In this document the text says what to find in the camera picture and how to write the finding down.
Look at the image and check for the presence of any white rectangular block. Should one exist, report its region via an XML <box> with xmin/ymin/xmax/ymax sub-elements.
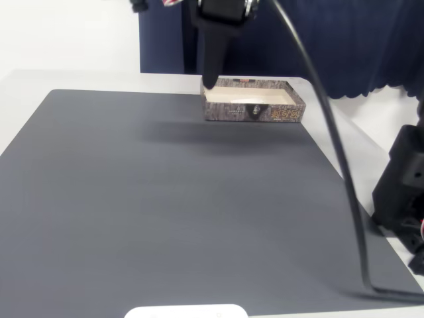
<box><xmin>228</xmin><ymin>97</ymin><xmax>266</xmax><ymax>105</ymax></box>

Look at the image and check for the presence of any bark-pattern open cardboard box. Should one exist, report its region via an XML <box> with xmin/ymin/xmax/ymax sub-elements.
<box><xmin>199</xmin><ymin>76</ymin><xmax>307</xmax><ymax>123</ymax></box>

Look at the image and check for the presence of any navy blue curtain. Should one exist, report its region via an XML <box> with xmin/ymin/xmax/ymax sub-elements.
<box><xmin>137</xmin><ymin>0</ymin><xmax>424</xmax><ymax>100</ymax></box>

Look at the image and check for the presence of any dark grey desk mat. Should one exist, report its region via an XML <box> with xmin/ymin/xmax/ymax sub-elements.
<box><xmin>0</xmin><ymin>88</ymin><xmax>424</xmax><ymax>317</ymax></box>

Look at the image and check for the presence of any white rounded device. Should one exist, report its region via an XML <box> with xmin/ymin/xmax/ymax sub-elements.
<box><xmin>124</xmin><ymin>303</ymin><xmax>249</xmax><ymax>318</ymax></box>

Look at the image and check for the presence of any thick black camera cable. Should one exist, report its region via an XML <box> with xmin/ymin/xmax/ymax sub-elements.
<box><xmin>271</xmin><ymin>0</ymin><xmax>424</xmax><ymax>303</ymax></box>

